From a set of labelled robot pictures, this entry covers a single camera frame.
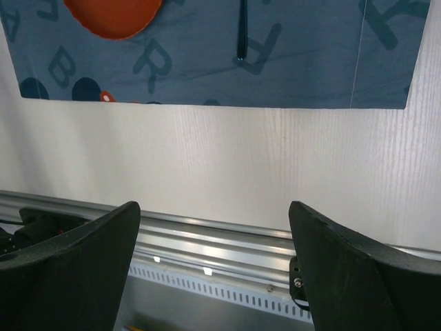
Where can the aluminium mounting rail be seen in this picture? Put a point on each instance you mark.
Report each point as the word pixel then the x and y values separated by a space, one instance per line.
pixel 245 252

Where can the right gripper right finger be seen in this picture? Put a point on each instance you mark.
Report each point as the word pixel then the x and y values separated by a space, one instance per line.
pixel 351 282

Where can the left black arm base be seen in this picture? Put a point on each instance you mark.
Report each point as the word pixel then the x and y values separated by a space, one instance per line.
pixel 35 227

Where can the red round plate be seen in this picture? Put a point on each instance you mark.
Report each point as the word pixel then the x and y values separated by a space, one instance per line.
pixel 114 19

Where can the blue letter-print placemat cloth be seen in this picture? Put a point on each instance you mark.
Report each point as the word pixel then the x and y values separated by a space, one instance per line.
pixel 300 54

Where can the blue plastic spoon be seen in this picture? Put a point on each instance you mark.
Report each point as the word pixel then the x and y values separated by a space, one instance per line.
pixel 241 50

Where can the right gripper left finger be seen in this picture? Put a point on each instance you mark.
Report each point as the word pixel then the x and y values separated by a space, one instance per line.
pixel 73 281

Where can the perforated cable tray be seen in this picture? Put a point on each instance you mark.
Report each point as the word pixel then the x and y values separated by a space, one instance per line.
pixel 251 296

